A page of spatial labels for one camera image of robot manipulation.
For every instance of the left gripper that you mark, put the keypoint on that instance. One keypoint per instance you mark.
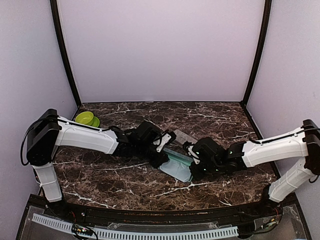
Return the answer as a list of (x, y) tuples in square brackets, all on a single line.
[(162, 158)]

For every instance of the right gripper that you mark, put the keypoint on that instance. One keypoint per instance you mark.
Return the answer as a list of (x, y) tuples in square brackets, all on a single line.
[(198, 175)]

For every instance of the dark grey glasses case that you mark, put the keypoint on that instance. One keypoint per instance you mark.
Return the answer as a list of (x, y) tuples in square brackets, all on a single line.
[(178, 157)]

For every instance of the blue cleaning cloth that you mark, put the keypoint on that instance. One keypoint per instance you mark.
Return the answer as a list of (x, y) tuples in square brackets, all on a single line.
[(177, 170)]

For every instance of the light grey glasses case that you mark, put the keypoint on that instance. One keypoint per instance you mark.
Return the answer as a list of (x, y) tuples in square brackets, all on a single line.
[(182, 137)]

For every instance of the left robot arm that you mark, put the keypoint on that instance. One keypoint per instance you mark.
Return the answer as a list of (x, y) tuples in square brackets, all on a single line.
[(51, 131)]

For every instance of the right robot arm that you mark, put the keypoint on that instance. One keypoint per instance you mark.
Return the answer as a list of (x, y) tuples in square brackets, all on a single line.
[(302, 143)]

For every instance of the green bowl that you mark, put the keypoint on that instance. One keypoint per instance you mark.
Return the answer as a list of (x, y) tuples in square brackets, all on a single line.
[(87, 118)]

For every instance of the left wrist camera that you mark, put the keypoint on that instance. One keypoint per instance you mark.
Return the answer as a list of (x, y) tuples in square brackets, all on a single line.
[(163, 139)]

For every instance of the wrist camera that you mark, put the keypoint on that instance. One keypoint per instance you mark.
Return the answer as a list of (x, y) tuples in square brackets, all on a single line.
[(163, 139), (188, 147)]

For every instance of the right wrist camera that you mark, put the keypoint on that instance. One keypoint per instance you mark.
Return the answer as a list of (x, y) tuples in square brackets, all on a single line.
[(188, 147)]

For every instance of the black front rail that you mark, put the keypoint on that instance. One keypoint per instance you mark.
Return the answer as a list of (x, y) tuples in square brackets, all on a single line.
[(239, 214)]

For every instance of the white cable duct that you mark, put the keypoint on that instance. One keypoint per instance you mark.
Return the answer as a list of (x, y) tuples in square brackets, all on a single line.
[(98, 233)]

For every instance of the right black frame post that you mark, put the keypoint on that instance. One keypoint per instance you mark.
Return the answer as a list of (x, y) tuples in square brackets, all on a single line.
[(258, 52)]

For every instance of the black frame post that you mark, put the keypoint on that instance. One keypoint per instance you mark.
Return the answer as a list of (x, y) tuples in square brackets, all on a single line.
[(258, 52), (63, 51)]

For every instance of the left black frame post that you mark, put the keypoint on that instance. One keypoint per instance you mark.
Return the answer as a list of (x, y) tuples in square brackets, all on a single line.
[(63, 51)]

